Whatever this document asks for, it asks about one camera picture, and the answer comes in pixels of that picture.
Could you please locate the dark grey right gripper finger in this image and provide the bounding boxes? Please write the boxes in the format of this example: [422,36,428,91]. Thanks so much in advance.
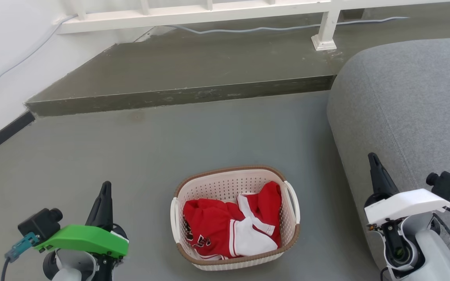
[377,162,400,200]
[366,153,385,207]

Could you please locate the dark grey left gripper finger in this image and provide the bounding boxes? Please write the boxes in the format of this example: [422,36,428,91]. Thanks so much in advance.
[86,191,102,229]
[100,181,114,231]

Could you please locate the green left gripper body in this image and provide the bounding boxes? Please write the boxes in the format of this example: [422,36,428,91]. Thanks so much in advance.
[34,224,129,259]

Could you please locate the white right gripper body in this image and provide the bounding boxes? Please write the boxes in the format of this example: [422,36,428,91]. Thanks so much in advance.
[364,189,450,228]

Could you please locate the cream perforated laundry basket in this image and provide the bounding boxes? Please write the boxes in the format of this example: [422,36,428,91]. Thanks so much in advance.
[170,165,301,271]

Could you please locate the grey fabric sofa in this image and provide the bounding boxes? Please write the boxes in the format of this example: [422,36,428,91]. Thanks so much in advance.
[327,36,450,281]

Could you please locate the red and white jersey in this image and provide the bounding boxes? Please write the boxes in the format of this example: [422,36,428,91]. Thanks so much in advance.
[183,181,282,261]

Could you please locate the black baseboard strip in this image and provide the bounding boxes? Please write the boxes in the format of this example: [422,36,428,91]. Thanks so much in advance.
[0,110,36,164]

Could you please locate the raised concrete step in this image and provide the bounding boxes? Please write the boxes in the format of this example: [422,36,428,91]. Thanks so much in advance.
[25,11,450,117]

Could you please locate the white railing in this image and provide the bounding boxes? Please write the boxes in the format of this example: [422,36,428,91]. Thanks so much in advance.
[55,0,450,51]

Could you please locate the left camera cable teal plug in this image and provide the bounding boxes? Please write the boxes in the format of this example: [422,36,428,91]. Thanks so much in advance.
[0,232,40,281]

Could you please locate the thin grey wall cable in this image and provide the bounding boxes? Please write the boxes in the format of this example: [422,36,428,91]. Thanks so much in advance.
[0,15,410,100]

